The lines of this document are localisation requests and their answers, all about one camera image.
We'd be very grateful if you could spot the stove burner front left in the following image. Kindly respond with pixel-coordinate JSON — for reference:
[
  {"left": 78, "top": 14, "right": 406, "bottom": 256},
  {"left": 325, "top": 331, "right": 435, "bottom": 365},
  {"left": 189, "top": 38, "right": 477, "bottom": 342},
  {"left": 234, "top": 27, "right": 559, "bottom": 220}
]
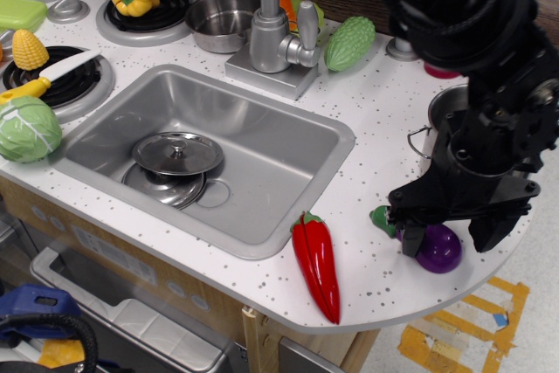
[{"left": 1, "top": 46, "right": 115, "bottom": 124}]

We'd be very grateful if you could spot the green toy cabbage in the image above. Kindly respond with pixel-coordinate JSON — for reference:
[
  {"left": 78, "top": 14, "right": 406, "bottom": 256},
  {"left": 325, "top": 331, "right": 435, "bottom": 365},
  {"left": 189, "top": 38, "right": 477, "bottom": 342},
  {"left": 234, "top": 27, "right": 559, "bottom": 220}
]
[{"left": 1, "top": 96, "right": 62, "bottom": 163}]

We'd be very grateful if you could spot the blue tool with black cable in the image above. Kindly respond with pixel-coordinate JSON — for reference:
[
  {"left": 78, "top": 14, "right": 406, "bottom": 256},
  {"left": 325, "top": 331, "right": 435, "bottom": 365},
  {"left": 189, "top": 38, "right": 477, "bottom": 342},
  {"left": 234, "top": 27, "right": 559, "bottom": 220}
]
[{"left": 1, "top": 284, "right": 99, "bottom": 372}]

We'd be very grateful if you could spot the stove burner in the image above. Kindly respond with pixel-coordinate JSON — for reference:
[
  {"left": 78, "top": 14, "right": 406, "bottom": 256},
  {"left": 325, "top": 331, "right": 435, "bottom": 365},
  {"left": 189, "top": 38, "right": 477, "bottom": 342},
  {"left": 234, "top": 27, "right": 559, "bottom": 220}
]
[
  {"left": 96, "top": 0, "right": 196, "bottom": 47},
  {"left": 1, "top": 46, "right": 115, "bottom": 124}
]

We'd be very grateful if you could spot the yellow toy corn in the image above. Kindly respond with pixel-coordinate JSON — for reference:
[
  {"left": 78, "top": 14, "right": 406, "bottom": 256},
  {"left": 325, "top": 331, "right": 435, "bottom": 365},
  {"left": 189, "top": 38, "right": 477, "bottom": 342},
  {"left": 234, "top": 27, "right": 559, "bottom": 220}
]
[{"left": 12, "top": 29, "right": 50, "bottom": 71}]

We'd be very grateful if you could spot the steel lid with knob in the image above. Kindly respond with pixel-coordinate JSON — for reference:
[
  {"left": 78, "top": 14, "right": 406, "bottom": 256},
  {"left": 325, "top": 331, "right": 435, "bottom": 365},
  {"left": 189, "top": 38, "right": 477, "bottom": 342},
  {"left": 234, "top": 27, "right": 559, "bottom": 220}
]
[{"left": 132, "top": 132, "right": 224, "bottom": 176}]

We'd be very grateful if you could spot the steel lid underneath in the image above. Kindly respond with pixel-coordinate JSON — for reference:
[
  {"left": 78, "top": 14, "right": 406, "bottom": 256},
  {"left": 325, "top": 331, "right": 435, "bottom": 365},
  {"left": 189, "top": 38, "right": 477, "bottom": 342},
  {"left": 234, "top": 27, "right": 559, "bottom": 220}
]
[{"left": 122, "top": 164, "right": 206, "bottom": 210}]

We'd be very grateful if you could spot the grey oven door handle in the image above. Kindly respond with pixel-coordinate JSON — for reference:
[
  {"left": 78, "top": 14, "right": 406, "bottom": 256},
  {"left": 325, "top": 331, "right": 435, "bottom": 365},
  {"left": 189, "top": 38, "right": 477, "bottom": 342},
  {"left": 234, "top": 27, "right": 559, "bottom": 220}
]
[{"left": 31, "top": 247, "right": 249, "bottom": 372}]

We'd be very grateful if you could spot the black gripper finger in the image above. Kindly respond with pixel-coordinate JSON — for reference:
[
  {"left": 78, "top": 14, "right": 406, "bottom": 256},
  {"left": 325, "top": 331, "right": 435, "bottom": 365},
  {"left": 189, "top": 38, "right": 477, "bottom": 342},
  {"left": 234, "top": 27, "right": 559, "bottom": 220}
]
[
  {"left": 402, "top": 223, "right": 428, "bottom": 257},
  {"left": 468, "top": 214, "right": 520, "bottom": 252}
]

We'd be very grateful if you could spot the green plastic box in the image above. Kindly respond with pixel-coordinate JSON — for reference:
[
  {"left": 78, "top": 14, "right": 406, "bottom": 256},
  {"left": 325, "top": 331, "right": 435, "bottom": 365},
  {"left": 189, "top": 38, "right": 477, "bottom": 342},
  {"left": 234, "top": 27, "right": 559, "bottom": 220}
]
[{"left": 0, "top": 0, "right": 47, "bottom": 32}]

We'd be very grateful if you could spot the yellow handled toy knife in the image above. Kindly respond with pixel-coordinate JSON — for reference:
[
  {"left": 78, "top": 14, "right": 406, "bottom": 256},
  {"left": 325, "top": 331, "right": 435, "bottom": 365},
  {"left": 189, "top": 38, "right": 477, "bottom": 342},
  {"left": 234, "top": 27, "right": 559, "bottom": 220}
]
[{"left": 1, "top": 50, "right": 100, "bottom": 105}]

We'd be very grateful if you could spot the grey post with base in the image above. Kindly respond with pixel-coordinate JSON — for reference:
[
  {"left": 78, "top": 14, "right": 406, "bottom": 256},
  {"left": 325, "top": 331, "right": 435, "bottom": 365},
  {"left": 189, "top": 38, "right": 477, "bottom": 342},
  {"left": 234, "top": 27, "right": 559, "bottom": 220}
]
[{"left": 386, "top": 37, "right": 418, "bottom": 62}]

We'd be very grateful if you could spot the red toy chili pepper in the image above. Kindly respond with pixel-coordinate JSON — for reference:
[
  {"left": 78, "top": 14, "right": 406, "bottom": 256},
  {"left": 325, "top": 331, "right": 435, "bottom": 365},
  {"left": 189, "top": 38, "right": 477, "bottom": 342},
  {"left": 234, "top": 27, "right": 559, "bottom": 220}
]
[{"left": 291, "top": 211, "right": 341, "bottom": 324}]

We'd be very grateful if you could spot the large steel pot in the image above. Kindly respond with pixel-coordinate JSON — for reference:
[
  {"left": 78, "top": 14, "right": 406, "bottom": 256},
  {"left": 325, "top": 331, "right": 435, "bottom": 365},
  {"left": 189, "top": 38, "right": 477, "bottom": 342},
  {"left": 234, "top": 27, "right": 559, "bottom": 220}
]
[{"left": 407, "top": 84, "right": 468, "bottom": 162}]

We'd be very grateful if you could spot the green toy bitter gourd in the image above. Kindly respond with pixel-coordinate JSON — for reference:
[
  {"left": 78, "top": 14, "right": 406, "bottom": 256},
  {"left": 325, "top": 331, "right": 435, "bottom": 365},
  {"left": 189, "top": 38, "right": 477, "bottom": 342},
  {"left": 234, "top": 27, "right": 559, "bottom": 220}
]
[{"left": 324, "top": 16, "right": 376, "bottom": 72}]

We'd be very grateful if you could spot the small steel pot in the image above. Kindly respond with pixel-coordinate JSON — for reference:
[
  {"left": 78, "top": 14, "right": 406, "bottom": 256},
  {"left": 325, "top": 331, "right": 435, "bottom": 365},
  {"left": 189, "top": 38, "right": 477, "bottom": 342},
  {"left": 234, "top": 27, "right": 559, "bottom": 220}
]
[{"left": 185, "top": 0, "right": 260, "bottom": 54}]

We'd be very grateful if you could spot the grey stove knob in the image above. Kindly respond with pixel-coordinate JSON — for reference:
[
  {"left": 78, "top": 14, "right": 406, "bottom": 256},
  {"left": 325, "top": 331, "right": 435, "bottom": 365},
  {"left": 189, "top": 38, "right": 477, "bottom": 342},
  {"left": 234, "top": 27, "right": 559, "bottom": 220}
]
[{"left": 46, "top": 0, "right": 90, "bottom": 24}]

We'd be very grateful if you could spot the grey toy faucet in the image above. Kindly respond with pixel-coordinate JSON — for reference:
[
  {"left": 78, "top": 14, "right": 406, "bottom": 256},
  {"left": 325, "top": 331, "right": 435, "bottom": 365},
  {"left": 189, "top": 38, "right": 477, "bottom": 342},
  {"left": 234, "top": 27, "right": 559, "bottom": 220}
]
[{"left": 225, "top": 0, "right": 321, "bottom": 100}]

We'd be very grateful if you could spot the purple toy eggplant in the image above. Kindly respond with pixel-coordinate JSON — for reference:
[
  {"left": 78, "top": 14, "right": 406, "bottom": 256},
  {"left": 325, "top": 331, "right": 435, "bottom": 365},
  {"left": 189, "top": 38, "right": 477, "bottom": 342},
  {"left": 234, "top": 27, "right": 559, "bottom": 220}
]
[{"left": 369, "top": 205, "right": 463, "bottom": 274}]

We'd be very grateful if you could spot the stove burner back middle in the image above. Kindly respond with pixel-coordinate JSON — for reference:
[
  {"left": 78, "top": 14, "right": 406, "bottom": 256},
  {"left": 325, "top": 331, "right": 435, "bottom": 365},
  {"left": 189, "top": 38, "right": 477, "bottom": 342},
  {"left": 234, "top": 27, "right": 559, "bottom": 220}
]
[{"left": 96, "top": 0, "right": 196, "bottom": 47}]

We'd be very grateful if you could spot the red toy fruit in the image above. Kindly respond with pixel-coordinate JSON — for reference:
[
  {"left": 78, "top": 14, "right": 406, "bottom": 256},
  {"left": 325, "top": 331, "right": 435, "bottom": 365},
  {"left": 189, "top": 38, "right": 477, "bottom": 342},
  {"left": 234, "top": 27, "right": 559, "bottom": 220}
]
[{"left": 424, "top": 62, "right": 461, "bottom": 79}]

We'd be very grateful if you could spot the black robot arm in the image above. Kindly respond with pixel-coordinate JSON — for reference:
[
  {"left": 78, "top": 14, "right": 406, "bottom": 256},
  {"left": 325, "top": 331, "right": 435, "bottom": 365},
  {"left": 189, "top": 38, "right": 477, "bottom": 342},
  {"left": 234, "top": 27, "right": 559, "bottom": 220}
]
[{"left": 383, "top": 0, "right": 558, "bottom": 257}]

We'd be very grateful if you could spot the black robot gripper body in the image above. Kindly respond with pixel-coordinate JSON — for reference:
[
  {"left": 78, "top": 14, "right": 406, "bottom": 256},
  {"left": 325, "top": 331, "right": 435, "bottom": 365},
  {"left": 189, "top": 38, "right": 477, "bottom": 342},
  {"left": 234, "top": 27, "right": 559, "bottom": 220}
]
[{"left": 386, "top": 167, "right": 541, "bottom": 229}]

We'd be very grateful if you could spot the grey toy sink basin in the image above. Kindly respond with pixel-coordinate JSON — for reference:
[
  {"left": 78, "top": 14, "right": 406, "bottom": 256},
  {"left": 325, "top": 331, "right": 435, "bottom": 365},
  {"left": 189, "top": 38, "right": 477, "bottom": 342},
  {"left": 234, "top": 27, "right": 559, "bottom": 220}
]
[{"left": 50, "top": 65, "right": 355, "bottom": 259}]

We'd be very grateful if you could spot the orange toy carrot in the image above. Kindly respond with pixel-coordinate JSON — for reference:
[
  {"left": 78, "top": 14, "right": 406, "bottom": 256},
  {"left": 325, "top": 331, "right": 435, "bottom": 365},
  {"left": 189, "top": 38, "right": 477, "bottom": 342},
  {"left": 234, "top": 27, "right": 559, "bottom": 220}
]
[{"left": 279, "top": 0, "right": 297, "bottom": 32}]

